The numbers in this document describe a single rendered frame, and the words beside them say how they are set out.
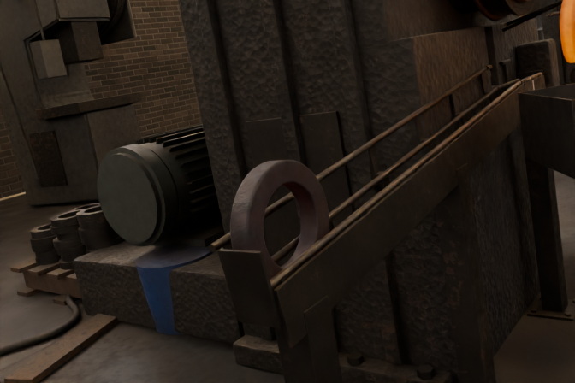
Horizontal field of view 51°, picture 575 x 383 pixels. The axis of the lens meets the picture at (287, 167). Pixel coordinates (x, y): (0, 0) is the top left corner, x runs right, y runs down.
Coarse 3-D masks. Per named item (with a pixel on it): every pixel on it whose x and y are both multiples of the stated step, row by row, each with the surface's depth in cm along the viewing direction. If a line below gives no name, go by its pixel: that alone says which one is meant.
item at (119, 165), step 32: (192, 128) 245; (128, 160) 214; (160, 160) 216; (192, 160) 223; (128, 192) 219; (160, 192) 211; (192, 192) 221; (128, 224) 224; (160, 224) 215; (192, 224) 251; (96, 256) 242; (128, 256) 234; (96, 288) 239; (128, 288) 225; (192, 288) 203; (224, 288) 193; (128, 320) 230; (192, 320) 207; (224, 320) 196
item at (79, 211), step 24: (72, 216) 271; (96, 216) 251; (48, 240) 284; (72, 240) 270; (96, 240) 254; (120, 240) 259; (24, 264) 295; (48, 264) 287; (72, 264) 271; (24, 288) 299; (48, 288) 285; (72, 288) 270
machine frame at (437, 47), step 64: (192, 0) 168; (256, 0) 154; (320, 0) 143; (384, 0) 134; (192, 64) 174; (256, 64) 159; (320, 64) 147; (384, 64) 137; (448, 64) 146; (512, 64) 183; (256, 128) 163; (320, 128) 150; (384, 128) 141; (512, 192) 178; (512, 256) 176; (384, 320) 150; (448, 320) 142; (512, 320) 174
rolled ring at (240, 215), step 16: (288, 160) 84; (256, 176) 80; (272, 176) 81; (288, 176) 83; (304, 176) 86; (240, 192) 79; (256, 192) 78; (272, 192) 81; (304, 192) 87; (320, 192) 89; (240, 208) 78; (256, 208) 78; (304, 208) 89; (320, 208) 89; (240, 224) 77; (256, 224) 78; (304, 224) 90; (320, 224) 89; (240, 240) 77; (256, 240) 78; (304, 240) 89; (272, 272) 80
